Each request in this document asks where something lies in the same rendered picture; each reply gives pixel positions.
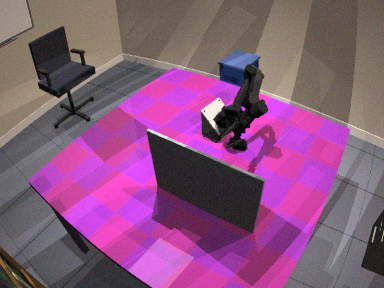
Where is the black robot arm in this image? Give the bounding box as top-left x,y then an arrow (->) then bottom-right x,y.
213,64 -> 268,130

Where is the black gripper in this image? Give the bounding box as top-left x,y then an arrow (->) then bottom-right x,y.
223,107 -> 251,152

